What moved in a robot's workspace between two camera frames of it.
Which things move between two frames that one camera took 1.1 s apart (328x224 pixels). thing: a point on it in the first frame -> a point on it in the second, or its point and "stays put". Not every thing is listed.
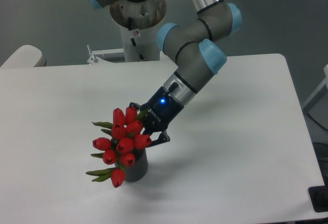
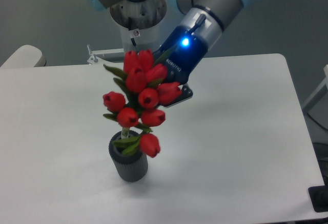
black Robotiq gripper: x=163 y=108 -> x=181 y=53
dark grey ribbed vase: x=138 y=171 stays put
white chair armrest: x=26 y=56 stays put
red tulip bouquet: x=121 y=149 -> x=143 y=94
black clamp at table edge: x=319 y=196 stays put
